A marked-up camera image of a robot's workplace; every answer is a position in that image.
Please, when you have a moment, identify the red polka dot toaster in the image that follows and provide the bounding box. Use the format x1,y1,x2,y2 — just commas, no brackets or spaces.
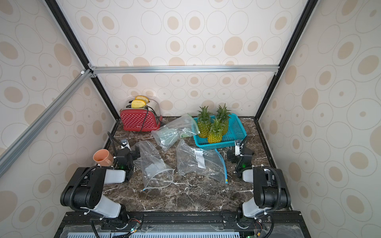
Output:
120,99,163,132

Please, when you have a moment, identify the aluminium frame bar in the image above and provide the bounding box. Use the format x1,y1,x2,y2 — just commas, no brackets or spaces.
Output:
1,69,91,176
88,63,280,74

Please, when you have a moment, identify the yellow toast slice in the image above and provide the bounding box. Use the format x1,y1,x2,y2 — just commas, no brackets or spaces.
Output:
131,99,147,109
135,95,150,104

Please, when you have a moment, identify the pink ceramic mug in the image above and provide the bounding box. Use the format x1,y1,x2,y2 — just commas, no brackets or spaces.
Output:
93,149,114,167

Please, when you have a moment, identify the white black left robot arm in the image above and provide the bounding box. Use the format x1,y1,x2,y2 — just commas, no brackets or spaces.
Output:
60,133,140,222

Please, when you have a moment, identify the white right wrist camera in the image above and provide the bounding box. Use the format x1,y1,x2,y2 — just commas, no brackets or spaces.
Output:
235,140,243,156

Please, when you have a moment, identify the clear zip bag green seal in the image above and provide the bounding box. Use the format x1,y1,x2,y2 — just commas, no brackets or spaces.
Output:
151,114,200,151

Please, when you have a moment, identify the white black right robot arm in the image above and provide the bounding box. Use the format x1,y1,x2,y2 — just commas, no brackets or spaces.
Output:
227,138,291,219

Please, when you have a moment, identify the yellow toast slice front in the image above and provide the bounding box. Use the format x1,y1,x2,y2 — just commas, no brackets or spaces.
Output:
131,99,147,109

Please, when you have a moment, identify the yellow toast slice back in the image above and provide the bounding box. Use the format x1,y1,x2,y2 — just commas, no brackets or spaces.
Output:
135,95,150,104

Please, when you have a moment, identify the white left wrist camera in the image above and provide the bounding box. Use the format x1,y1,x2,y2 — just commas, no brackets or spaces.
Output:
121,139,131,150

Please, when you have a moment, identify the clear zip bag blue slider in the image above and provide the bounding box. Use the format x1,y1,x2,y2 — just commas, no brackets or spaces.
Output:
176,139,228,184

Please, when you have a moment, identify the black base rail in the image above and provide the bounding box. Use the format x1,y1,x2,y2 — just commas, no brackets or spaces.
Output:
55,211,311,238

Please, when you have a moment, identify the black toaster power cable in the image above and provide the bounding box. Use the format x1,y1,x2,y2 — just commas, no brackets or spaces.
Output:
139,106,158,132

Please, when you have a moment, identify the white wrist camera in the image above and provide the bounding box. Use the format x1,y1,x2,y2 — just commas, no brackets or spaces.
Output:
121,139,131,150
235,140,243,156

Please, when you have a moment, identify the clear zip bag white seal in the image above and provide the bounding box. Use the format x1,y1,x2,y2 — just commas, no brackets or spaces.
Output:
134,141,174,190

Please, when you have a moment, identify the yellow pineapple green crown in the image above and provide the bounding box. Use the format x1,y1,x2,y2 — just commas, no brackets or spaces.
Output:
197,106,212,138

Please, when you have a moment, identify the teal plastic basket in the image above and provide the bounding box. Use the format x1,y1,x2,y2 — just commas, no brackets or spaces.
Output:
193,114,247,150

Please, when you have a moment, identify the aluminium frame bar back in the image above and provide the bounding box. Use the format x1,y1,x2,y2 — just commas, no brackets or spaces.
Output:
88,63,280,74

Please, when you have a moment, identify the aluminium frame bar left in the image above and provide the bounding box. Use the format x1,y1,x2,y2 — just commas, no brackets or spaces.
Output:
1,69,91,176

